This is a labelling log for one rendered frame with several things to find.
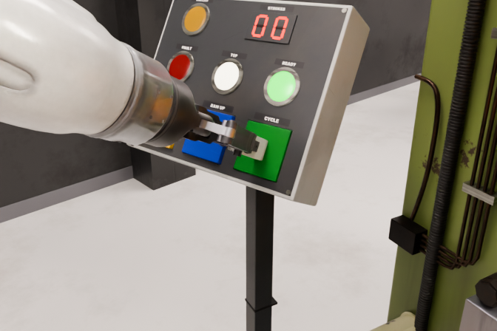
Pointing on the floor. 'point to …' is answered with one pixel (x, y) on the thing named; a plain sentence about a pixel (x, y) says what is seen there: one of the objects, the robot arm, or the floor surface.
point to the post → (259, 258)
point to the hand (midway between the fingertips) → (248, 145)
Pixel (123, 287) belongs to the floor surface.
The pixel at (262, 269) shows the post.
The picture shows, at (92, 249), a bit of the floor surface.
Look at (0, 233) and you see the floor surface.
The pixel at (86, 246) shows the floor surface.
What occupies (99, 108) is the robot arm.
